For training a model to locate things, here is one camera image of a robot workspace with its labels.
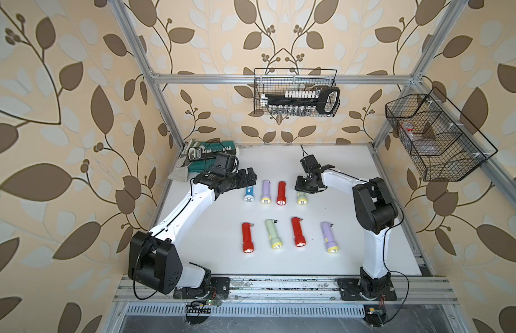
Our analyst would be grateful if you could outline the green flashlight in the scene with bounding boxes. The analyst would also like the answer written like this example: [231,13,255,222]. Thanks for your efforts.
[266,219,283,250]
[297,191,308,205]

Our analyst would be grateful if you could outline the blue flashlight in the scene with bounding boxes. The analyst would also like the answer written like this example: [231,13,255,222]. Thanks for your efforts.
[244,186,255,203]

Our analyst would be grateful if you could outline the purple flashlight back row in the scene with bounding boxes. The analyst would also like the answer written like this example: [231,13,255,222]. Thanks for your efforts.
[261,180,271,205]

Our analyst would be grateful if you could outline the red flashlight back row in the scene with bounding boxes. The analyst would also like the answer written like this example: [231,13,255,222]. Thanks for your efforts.
[277,181,286,206]

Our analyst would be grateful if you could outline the green flashlight front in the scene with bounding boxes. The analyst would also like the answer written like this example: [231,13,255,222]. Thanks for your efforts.
[266,219,283,250]

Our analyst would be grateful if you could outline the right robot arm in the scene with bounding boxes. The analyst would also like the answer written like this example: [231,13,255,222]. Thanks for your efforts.
[295,155,399,300]

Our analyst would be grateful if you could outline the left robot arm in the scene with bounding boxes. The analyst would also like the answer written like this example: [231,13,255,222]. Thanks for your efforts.
[128,153,258,297]

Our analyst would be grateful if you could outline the green tool case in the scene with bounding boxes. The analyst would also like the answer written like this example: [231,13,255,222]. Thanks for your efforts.
[188,139,236,173]

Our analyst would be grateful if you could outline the socket set on case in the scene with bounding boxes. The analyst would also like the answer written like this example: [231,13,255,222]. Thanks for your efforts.
[187,146,238,162]

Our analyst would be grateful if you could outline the folded paper manual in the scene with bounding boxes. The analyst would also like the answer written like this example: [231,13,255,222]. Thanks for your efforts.
[168,139,197,182]

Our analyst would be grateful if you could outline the socket set in basket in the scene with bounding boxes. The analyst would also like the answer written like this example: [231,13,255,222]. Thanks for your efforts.
[258,87,340,117]

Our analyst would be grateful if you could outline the black wire basket centre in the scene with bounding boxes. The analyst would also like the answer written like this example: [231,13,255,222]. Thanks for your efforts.
[253,67,340,117]

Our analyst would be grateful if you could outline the black wire basket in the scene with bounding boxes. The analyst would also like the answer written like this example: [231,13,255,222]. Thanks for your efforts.
[253,67,340,117]
[385,87,498,182]

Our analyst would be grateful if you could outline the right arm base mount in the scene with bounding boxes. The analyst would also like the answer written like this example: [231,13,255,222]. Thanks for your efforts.
[336,275,398,301]

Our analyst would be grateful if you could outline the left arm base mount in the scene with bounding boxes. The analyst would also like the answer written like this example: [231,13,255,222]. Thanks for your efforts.
[173,277,230,301]

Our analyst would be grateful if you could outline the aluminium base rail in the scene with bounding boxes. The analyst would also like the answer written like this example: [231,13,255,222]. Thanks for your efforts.
[113,275,457,318]

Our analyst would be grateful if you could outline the black wire basket right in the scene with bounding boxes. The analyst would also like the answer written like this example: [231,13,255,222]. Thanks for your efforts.
[385,87,498,182]

